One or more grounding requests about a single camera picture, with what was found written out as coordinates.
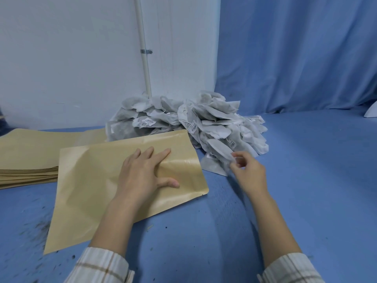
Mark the white wall pipe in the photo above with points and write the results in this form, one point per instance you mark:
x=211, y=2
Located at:
x=143, y=41

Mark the stack of kraft pouches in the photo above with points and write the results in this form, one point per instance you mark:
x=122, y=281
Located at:
x=29, y=147

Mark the blue curtain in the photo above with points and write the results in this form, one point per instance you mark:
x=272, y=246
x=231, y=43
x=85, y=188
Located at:
x=294, y=55

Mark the person's right forearm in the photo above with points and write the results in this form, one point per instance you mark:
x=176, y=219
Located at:
x=279, y=241

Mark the grey pipe clamp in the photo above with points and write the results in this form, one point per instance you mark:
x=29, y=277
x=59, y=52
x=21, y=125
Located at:
x=146, y=51

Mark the person's right hand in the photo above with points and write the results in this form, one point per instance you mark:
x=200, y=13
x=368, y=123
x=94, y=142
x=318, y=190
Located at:
x=250, y=176

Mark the white paper piece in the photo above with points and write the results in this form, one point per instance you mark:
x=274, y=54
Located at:
x=371, y=111

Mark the kraft pouch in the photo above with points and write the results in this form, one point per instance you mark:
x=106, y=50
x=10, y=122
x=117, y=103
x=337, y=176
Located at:
x=88, y=188

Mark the blue table cover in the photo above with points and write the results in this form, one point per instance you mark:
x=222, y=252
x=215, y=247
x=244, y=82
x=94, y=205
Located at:
x=309, y=188

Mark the pile of white tea bags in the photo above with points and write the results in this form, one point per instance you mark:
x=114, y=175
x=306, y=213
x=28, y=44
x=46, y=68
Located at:
x=176, y=120

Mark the person's left hand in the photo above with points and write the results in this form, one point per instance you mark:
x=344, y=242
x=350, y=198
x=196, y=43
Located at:
x=138, y=176

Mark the person's left forearm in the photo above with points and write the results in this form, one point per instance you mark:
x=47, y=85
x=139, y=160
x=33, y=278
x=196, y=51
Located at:
x=109, y=238

